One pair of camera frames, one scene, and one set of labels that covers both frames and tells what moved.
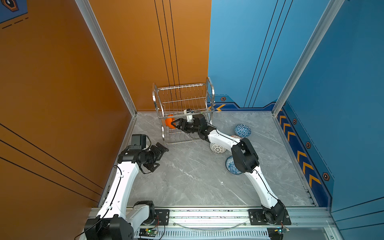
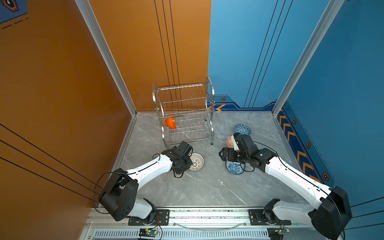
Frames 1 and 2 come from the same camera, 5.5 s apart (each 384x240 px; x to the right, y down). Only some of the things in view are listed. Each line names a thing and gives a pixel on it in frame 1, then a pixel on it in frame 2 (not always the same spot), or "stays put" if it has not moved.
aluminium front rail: [234, 224] stays put
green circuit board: [147, 232] stays put
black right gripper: [182, 122] -> [230, 151]
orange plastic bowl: [168, 121] stays put
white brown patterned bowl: [216, 148] -> [198, 162]
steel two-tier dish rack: [174, 102] stays put
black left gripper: [157, 152] -> [181, 171]
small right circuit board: [282, 230] stays put
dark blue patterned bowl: [242, 130] stays put
